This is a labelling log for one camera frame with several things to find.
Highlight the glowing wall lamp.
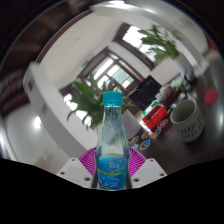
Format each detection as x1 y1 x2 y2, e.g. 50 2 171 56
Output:
33 115 43 131

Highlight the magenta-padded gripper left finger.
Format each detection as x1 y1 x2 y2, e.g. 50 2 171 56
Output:
55 147 99 190

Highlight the black chair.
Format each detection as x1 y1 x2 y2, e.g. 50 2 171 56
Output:
129 75 163 111

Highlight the purple round sticker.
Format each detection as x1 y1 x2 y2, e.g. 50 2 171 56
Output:
157 119 169 129

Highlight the red plastic box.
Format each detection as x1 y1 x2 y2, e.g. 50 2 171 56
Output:
141 104 168 131

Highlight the clear blue-capped water bottle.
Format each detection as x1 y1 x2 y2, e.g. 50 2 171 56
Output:
95 91 132 191

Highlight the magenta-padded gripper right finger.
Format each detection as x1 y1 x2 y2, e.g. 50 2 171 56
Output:
128 147 168 190

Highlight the dark wooden double door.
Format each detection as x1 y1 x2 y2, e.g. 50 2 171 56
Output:
78 46 144 98

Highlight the round colourful sticker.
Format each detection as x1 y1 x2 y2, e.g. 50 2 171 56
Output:
140 130 151 140
139 139 151 151
129 135 140 146
149 129 162 140

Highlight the flat round red coaster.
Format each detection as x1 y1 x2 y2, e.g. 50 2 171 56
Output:
203 88 219 105

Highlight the potted plant in white pot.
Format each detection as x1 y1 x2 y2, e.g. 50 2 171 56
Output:
66 74 144 138
138 24 193 76

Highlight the wooden tray with white items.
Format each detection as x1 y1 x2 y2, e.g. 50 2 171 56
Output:
156 83 182 106

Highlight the dark-framed window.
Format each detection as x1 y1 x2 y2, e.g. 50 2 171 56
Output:
114 23 158 69

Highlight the white patterned cup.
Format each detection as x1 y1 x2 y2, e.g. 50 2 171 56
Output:
169 98 205 143

